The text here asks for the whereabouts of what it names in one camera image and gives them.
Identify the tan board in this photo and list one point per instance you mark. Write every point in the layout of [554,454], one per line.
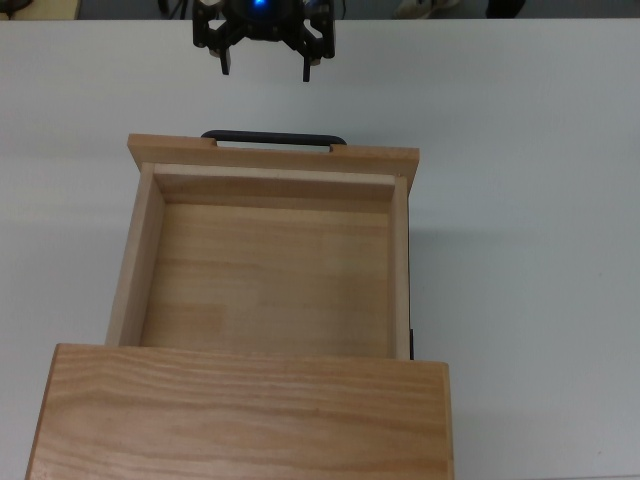
[54,8]

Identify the black drawer slide rail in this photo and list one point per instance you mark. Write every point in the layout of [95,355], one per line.
[412,345]

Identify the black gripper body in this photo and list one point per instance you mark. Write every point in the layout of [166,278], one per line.
[262,27]

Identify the wooden cabinet box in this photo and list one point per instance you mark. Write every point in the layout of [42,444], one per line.
[240,420]

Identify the light wooden drawer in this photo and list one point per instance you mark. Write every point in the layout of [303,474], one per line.
[270,270]

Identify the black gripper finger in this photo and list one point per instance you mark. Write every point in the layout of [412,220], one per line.
[212,35]
[320,40]

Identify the dark floor object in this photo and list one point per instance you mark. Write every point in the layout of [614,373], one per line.
[506,7]

